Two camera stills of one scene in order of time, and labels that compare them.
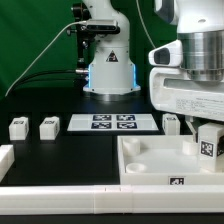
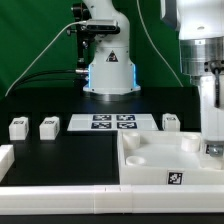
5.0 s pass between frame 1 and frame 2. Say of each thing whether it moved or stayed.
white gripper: moved
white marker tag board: stayed
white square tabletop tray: moved
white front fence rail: stayed
